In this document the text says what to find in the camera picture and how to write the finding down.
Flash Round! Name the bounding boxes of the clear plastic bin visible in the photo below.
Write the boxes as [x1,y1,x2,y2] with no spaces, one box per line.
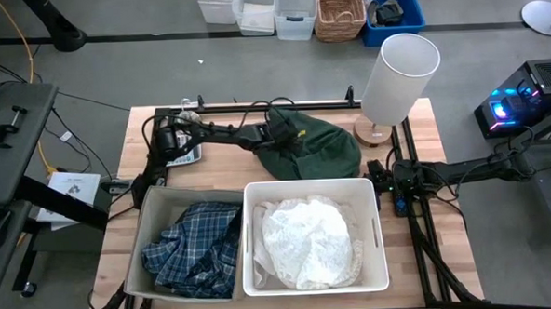
[232,0,278,38]

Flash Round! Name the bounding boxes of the yellow cable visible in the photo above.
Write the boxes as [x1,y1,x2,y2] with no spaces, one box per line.
[0,0,61,180]

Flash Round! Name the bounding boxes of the black stand base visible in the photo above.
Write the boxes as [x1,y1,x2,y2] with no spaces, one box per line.
[20,0,89,55]

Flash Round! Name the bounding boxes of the grey power brick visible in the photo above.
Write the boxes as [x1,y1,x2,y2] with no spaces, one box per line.
[100,178,134,195]

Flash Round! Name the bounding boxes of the wicker basket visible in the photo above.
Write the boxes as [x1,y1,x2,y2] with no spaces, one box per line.
[314,0,369,44]

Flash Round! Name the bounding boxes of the white lace garment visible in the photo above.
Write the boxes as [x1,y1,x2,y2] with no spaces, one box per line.
[250,193,366,294]

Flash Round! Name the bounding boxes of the clear bin with dark handle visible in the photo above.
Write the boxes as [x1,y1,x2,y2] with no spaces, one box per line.
[273,0,321,43]

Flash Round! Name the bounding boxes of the blue lit controller module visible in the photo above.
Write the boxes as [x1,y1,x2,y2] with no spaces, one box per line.
[395,190,409,217]

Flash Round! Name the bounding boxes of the dark green garment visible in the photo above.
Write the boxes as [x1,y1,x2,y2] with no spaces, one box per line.
[253,104,364,183]

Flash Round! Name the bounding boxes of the white storage bin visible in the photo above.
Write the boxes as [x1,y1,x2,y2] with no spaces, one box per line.
[195,0,238,27]

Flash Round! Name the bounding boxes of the grey desk with clamp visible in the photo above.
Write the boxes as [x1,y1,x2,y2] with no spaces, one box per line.
[0,81,64,208]

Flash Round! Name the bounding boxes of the white table lamp wooden base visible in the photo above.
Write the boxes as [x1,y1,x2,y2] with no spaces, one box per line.
[348,31,446,148]

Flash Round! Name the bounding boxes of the black metal table frame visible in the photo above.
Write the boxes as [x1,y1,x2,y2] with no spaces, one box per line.
[81,81,487,309]

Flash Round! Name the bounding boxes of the blue plastic crate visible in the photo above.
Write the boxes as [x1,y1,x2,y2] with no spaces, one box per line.
[359,0,428,48]

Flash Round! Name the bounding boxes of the white paper booklet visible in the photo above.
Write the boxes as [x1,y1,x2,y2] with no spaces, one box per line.
[34,169,104,232]

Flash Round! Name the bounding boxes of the grey desk calculator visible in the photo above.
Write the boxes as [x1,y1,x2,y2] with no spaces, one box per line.
[165,131,203,168]

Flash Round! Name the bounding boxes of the black caster foot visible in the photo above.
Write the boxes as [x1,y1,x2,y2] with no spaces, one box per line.
[20,280,38,299]

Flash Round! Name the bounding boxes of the round grey floor disc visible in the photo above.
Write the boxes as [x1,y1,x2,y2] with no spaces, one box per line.
[520,0,551,38]

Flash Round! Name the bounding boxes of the dark desk with mouse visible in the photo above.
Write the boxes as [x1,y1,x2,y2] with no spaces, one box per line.
[0,199,37,309]

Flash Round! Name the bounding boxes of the black computer tower with lights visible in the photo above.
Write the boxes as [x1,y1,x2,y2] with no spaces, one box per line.
[471,58,551,141]

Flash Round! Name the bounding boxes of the small glass flask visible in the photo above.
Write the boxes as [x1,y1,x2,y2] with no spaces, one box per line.
[177,97,202,126]

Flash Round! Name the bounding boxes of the black floor cable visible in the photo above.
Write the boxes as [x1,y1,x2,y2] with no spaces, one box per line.
[0,42,131,117]

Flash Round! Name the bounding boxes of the white plastic bin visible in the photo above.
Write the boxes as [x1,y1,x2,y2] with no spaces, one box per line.
[237,176,391,299]

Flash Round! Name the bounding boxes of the beige fabric bin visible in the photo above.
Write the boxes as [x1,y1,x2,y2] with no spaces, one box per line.
[118,181,249,307]

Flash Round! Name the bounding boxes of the dark clothes in crate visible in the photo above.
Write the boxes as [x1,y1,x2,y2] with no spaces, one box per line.
[366,0,406,30]

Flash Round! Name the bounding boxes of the blue plaid shirt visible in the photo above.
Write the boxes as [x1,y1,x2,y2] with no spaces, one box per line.
[139,200,247,303]

